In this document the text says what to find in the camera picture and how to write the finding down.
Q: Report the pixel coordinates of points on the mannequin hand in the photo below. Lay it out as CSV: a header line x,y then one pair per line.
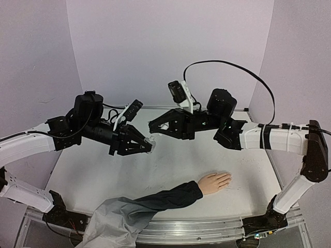
x,y
214,182

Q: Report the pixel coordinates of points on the black and grey sleeve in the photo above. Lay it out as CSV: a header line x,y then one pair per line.
x,y
118,221

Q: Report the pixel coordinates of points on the aluminium table back rail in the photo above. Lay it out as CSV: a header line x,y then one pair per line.
x,y
161,107

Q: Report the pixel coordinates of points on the aluminium table front rail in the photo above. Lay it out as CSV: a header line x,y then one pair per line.
x,y
170,232

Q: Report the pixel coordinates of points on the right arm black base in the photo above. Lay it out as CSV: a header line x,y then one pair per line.
x,y
270,221

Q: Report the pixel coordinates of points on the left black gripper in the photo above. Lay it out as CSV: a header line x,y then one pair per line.
x,y
129,134

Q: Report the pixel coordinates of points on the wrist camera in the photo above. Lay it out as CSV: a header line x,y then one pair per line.
x,y
128,114
181,95

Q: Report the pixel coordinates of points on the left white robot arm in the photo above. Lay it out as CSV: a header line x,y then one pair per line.
x,y
28,157

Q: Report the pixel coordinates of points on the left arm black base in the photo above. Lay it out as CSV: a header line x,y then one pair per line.
x,y
61,217

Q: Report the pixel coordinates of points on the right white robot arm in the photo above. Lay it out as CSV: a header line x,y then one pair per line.
x,y
307,141

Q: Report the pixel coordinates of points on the aluminium table rail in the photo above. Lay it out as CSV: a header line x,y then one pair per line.
x,y
161,107
170,232

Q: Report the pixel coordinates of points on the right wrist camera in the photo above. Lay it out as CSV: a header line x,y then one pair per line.
x,y
181,95

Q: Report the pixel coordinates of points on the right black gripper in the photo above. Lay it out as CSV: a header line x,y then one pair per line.
x,y
184,124

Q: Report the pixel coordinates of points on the white nail polish cap brush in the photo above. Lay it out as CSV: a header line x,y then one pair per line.
x,y
161,129

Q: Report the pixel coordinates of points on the clear nail polish bottle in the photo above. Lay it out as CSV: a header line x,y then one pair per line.
x,y
152,141

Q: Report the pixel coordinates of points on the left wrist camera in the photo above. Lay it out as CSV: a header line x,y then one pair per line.
x,y
128,114

